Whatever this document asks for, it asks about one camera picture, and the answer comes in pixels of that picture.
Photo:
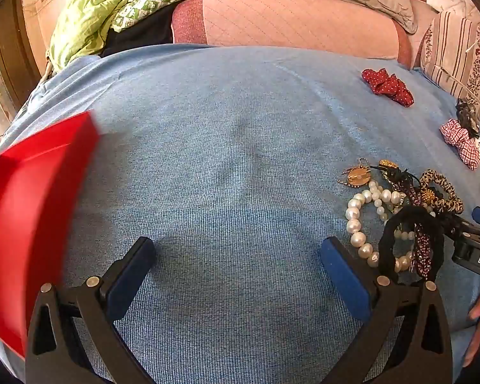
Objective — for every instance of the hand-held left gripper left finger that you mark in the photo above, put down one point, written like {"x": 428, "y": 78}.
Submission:
{"x": 128, "y": 280}

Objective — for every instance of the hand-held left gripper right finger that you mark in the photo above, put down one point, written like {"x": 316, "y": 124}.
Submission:
{"x": 344, "y": 276}

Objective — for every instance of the leopard print scrunchie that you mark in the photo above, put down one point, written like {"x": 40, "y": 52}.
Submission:
{"x": 452, "y": 200}

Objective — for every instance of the rhinestone hair clip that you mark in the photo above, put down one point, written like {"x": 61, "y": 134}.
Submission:
{"x": 423, "y": 252}

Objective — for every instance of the black scrunchie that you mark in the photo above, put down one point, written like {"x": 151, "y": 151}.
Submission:
{"x": 388, "y": 244}

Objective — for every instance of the red tray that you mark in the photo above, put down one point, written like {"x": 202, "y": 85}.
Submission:
{"x": 28, "y": 216}

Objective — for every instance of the red checked scrunchie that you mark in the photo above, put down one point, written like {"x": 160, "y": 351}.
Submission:
{"x": 460, "y": 140}

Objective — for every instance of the gold brooch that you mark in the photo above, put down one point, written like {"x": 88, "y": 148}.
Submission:
{"x": 358, "y": 176}

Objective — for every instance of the black hair claw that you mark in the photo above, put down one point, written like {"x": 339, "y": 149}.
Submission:
{"x": 468, "y": 116}

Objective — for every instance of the blue blanket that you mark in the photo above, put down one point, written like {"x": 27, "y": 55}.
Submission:
{"x": 224, "y": 148}

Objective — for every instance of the red polka-dot scrunchie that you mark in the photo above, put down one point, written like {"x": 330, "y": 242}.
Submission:
{"x": 388, "y": 86}

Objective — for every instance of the striped floral pillow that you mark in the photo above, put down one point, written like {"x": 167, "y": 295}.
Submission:
{"x": 452, "y": 56}

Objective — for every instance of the dark cloth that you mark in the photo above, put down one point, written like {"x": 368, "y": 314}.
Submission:
{"x": 144, "y": 32}

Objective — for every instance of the wooden door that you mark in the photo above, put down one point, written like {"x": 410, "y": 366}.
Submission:
{"x": 8, "y": 60}

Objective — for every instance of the pink sofa cushion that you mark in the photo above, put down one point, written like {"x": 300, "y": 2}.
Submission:
{"x": 288, "y": 24}

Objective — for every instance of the green patterned quilt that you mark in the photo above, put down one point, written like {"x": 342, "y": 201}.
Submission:
{"x": 104, "y": 4}

